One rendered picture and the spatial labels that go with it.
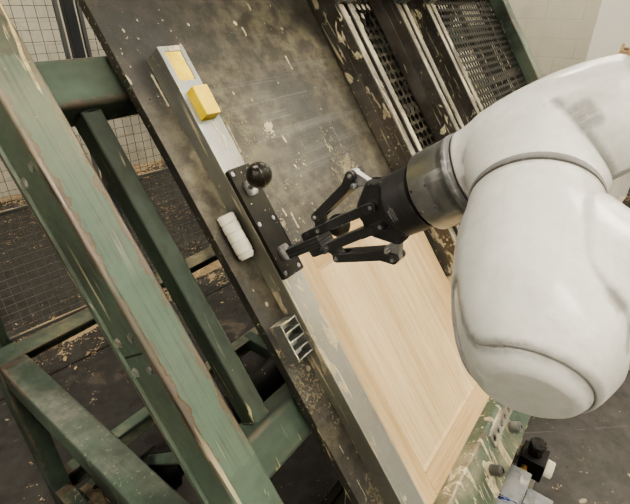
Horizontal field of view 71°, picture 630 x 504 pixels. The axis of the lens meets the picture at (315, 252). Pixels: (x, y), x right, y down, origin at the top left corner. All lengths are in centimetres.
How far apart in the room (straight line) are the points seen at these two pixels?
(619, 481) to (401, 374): 161
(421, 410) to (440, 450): 9
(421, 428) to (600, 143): 72
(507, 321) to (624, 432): 238
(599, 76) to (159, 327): 53
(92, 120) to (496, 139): 61
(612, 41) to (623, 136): 442
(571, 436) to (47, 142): 234
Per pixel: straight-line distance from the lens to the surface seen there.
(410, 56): 139
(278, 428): 80
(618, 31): 481
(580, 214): 33
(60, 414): 141
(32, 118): 65
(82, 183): 63
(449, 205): 45
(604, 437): 257
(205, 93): 77
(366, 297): 90
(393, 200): 48
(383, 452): 86
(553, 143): 38
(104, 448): 129
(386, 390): 91
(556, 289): 29
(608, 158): 41
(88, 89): 80
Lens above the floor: 173
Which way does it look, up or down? 29 degrees down
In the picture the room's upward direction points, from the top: straight up
